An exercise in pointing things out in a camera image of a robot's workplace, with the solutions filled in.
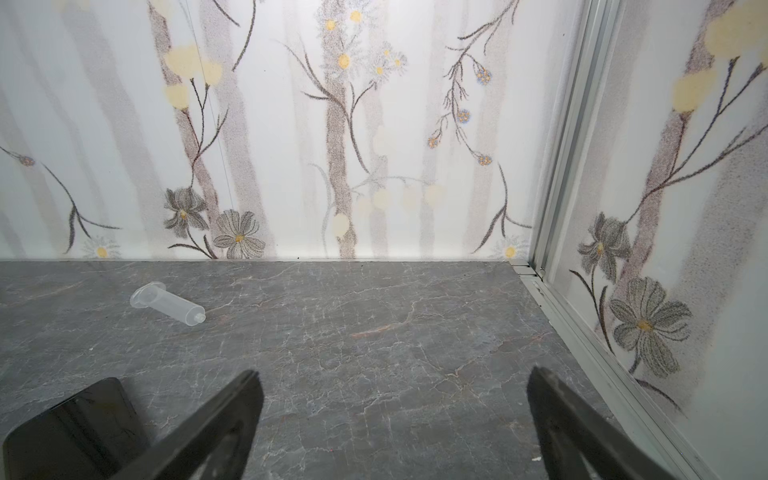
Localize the black phone lying flat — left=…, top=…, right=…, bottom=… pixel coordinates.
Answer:
left=2, top=377, right=150, bottom=479

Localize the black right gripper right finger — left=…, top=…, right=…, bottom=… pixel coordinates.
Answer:
left=526, top=367, right=672, bottom=479

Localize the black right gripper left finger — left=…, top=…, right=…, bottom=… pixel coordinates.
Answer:
left=114, top=370, right=264, bottom=479

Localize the clear plastic tube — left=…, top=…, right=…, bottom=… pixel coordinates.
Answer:
left=129, top=281, right=206, bottom=326

